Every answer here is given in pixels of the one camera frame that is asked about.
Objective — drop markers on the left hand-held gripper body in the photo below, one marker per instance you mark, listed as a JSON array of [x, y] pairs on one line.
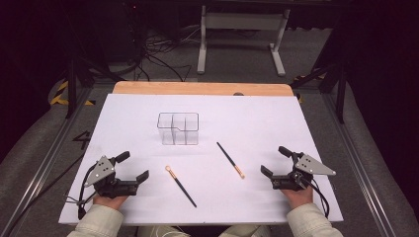
[[102, 171]]

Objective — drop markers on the aluminium floor rail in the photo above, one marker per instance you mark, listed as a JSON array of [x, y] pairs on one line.
[[48, 158], [354, 158]]

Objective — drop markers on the white metal stand frame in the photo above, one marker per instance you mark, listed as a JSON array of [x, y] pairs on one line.
[[243, 21]]

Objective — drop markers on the black tripod stand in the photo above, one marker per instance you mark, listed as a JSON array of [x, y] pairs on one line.
[[341, 98], [70, 92]]

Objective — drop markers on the gold-tipped black makeup brush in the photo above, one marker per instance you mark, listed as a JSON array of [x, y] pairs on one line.
[[230, 160]]

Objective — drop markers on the person's left hand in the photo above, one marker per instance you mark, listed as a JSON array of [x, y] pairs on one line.
[[110, 201]]

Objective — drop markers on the person's right hand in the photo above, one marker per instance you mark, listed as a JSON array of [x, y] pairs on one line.
[[298, 197]]

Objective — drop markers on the clear plastic organizer box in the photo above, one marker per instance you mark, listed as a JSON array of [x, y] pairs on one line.
[[178, 131]]

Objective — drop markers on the yellow and black floor tape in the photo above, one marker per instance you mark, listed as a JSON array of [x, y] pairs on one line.
[[59, 98]]

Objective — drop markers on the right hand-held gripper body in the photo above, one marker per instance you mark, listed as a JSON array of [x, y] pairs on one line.
[[309, 164]]

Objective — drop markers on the white table mat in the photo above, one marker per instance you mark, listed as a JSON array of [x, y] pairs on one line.
[[247, 125]]

